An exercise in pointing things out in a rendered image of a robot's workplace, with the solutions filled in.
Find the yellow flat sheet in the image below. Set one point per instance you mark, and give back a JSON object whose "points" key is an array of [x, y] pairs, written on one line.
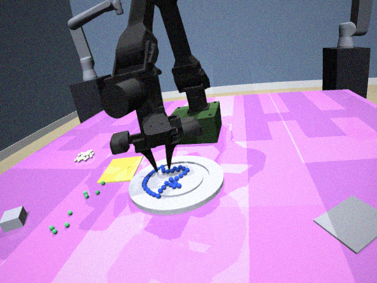
{"points": [[121, 170]]}

